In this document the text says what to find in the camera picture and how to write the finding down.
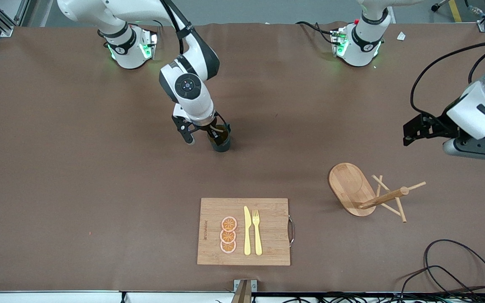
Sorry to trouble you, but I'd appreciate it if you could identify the dark teal ribbed cup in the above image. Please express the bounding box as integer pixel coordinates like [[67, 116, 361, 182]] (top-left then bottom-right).
[[207, 123, 232, 153]]

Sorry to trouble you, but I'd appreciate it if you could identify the black looped cable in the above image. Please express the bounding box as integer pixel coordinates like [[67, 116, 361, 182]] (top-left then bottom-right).
[[398, 239, 485, 295]]

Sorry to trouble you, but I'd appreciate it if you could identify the black base cable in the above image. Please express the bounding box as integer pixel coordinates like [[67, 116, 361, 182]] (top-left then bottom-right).
[[123, 16, 162, 45], [295, 20, 340, 46]]

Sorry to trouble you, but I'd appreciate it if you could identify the bamboo cutting board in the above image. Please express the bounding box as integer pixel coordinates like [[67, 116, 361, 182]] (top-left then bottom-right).
[[197, 197, 295, 266]]

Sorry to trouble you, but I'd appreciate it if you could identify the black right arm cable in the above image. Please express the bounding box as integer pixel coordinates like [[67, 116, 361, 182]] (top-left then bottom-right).
[[158, 0, 197, 55]]

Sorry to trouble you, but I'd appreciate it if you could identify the wooden mug tree stand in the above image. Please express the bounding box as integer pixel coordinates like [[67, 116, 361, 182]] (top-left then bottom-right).
[[328, 162, 427, 223]]

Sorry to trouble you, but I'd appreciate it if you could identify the aluminium profile bracket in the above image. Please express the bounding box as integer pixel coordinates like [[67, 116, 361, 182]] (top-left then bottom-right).
[[231, 279, 258, 303]]

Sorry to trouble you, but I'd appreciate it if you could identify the yellow plastic knife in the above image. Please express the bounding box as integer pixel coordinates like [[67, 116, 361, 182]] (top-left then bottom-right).
[[243, 206, 252, 256]]

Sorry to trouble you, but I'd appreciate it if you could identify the table cover sheet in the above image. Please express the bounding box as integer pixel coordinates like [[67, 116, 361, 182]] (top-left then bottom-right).
[[0, 21, 485, 293]]

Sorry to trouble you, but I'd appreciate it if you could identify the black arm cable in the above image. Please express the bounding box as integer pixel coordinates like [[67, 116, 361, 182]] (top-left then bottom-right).
[[158, 0, 197, 55], [410, 41, 485, 122]]

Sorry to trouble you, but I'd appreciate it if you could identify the black cable bundle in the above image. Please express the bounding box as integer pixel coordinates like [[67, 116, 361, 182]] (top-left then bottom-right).
[[259, 290, 485, 303]]

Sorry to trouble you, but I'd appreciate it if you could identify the yellow plastic fork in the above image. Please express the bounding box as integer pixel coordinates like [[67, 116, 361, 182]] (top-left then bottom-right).
[[252, 210, 263, 256]]

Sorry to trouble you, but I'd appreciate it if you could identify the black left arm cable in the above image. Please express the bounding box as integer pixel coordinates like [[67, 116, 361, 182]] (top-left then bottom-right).
[[410, 41, 485, 122]]

